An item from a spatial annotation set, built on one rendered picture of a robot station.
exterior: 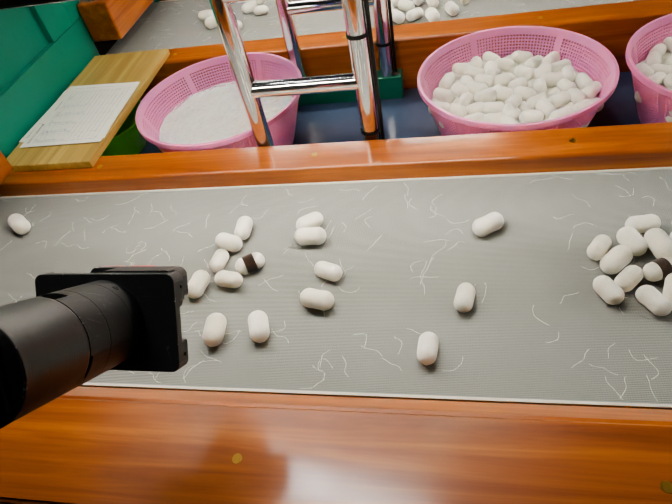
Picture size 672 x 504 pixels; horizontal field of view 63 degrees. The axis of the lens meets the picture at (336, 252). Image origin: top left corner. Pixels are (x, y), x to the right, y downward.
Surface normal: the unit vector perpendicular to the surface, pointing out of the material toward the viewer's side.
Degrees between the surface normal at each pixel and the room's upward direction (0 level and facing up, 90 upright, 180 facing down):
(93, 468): 0
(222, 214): 0
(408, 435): 0
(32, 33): 90
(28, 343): 67
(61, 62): 90
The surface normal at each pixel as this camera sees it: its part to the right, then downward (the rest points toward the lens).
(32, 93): 0.98, -0.02
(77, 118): -0.16, -0.68
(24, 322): 0.61, -0.76
